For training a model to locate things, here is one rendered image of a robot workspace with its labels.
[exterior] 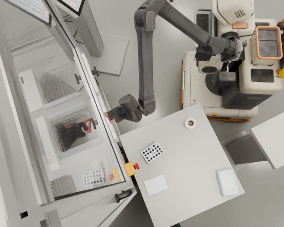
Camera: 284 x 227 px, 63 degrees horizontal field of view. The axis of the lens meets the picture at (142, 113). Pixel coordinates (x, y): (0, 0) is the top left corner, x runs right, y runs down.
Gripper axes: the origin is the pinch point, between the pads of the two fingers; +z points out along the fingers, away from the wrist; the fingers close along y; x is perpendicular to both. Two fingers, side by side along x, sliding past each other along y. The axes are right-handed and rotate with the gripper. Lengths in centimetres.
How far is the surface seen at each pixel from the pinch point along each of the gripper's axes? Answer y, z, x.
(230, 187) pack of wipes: -37, -39, 63
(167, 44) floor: -135, 82, 1
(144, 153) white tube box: -13.6, 3.1, 37.9
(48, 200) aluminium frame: 52, -71, -26
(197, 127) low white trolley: -49, -12, 35
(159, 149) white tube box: -22.9, -0.1, 40.1
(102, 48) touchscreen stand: -80, 123, -12
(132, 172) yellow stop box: 2.5, -3.6, 37.9
